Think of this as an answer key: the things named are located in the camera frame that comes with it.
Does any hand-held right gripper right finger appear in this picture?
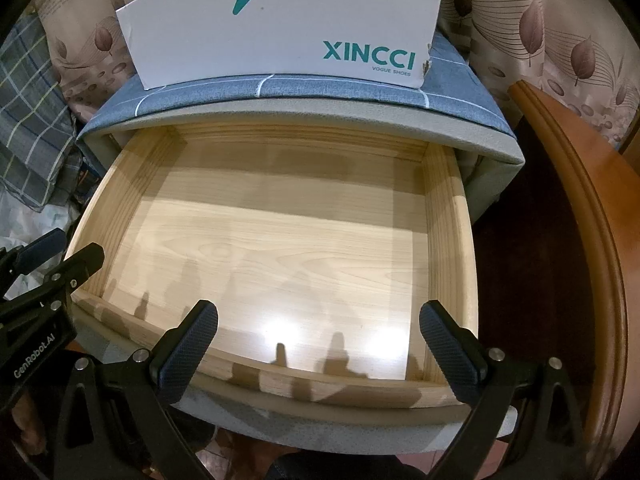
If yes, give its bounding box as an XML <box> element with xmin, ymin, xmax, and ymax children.
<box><xmin>419</xmin><ymin>301</ymin><xmax>588</xmax><ymax>480</ymax></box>

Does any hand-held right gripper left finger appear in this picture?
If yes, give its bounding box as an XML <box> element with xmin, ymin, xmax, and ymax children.
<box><xmin>52</xmin><ymin>300</ymin><xmax>219</xmax><ymax>480</ymax></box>

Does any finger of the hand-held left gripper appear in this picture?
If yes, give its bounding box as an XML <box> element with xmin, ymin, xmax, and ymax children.
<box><xmin>7</xmin><ymin>228</ymin><xmax>67</xmax><ymax>281</ymax></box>
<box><xmin>27</xmin><ymin>242</ymin><xmax>106</xmax><ymax>311</ymax></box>

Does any wooden drawer with grey front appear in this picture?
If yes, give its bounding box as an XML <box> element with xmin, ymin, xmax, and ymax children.
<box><xmin>65</xmin><ymin>122</ymin><xmax>518</xmax><ymax>456</ymax></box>

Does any white plastic bag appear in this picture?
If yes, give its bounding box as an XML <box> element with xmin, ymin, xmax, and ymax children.
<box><xmin>0</xmin><ymin>195</ymin><xmax>81</xmax><ymax>256</ymax></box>

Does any dark printed package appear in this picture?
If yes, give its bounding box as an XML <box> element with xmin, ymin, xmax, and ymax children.
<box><xmin>70</xmin><ymin>152</ymin><xmax>108</xmax><ymax>208</ymax></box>

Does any grey plaid cloth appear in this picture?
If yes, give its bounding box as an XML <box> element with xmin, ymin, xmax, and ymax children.
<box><xmin>0</xmin><ymin>15</ymin><xmax>83</xmax><ymax>211</ymax></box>

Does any person's right leg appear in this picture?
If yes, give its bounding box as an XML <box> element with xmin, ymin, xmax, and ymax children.
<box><xmin>270</xmin><ymin>452</ymin><xmax>413</xmax><ymax>480</ymax></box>

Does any blue checked cloth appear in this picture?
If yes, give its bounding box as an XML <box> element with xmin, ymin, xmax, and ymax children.
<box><xmin>76</xmin><ymin>30</ymin><xmax>518</xmax><ymax>141</ymax></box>

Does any white shoe box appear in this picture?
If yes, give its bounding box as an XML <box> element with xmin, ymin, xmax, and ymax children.
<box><xmin>116</xmin><ymin>0</ymin><xmax>447</xmax><ymax>92</ymax></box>

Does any leaf print bed sheet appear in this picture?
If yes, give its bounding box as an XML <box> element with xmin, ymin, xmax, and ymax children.
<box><xmin>15</xmin><ymin>0</ymin><xmax>640</xmax><ymax>161</ymax></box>

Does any brown wooden bed frame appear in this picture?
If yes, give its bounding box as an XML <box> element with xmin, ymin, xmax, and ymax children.
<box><xmin>507</xmin><ymin>80</ymin><xmax>640</xmax><ymax>480</ymax></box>

